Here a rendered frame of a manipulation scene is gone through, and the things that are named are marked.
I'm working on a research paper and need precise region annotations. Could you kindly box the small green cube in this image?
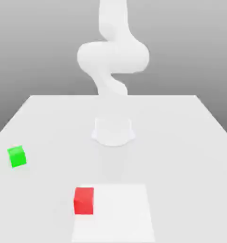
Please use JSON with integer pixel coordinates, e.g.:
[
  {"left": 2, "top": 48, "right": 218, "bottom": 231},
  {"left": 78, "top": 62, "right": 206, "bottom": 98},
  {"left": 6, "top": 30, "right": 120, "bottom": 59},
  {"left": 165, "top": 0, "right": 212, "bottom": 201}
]
[{"left": 7, "top": 145, "right": 27, "bottom": 168}]

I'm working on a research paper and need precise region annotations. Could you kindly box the small red cube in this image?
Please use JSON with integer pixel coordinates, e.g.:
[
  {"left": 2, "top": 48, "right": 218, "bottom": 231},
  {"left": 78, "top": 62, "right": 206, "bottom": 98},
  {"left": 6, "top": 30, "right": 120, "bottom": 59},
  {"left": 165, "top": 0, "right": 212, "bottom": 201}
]
[{"left": 73, "top": 187, "right": 94, "bottom": 215}]

